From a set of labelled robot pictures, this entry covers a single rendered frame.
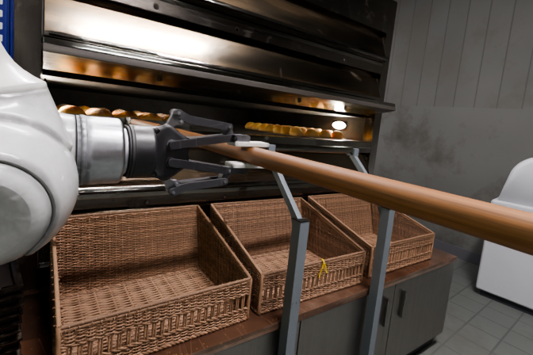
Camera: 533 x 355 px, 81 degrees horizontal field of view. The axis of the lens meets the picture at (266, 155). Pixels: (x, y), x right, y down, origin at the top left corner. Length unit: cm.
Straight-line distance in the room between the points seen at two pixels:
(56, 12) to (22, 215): 115
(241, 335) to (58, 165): 97
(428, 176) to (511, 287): 141
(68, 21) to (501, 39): 367
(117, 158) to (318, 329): 113
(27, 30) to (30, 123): 107
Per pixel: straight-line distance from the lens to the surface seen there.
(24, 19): 133
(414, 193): 32
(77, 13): 136
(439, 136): 401
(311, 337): 139
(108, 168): 44
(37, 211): 24
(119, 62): 119
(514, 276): 321
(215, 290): 107
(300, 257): 108
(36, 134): 26
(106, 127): 44
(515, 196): 312
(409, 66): 430
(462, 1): 428
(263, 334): 120
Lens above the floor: 126
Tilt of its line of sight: 6 degrees down
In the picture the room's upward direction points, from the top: 6 degrees clockwise
